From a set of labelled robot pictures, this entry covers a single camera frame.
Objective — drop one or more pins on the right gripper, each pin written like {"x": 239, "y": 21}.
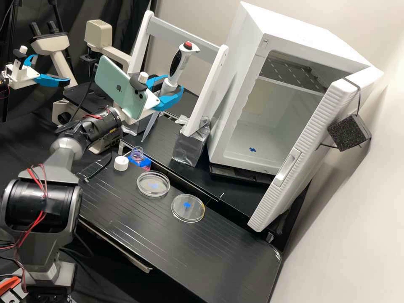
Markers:
{"x": 134, "y": 121}

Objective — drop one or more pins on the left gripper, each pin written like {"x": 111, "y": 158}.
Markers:
{"x": 22, "y": 75}

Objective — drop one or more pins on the pipette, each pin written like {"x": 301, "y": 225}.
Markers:
{"x": 176, "y": 63}

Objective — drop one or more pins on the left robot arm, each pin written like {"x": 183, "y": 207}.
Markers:
{"x": 3, "y": 82}

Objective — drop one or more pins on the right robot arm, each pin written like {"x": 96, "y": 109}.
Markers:
{"x": 60, "y": 151}

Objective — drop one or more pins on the white pipette stand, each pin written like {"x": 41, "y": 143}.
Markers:
{"x": 208, "y": 88}

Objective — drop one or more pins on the cream microscope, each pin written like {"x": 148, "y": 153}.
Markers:
{"x": 60, "y": 60}

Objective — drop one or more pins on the left phone holder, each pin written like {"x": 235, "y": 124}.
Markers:
{"x": 20, "y": 55}

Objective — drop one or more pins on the small bottle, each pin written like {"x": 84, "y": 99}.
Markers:
{"x": 137, "y": 154}

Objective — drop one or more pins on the white cap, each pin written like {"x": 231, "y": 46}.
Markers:
{"x": 121, "y": 163}

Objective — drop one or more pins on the white incubator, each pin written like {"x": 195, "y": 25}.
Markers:
{"x": 246, "y": 63}

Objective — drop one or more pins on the petri dish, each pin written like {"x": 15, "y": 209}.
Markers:
{"x": 153, "y": 184}

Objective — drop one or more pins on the petri dish lid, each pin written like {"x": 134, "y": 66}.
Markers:
{"x": 187, "y": 208}

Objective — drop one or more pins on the incubator door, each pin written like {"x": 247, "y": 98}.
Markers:
{"x": 300, "y": 157}

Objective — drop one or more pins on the right wrist camera phone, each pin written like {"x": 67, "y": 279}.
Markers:
{"x": 120, "y": 85}

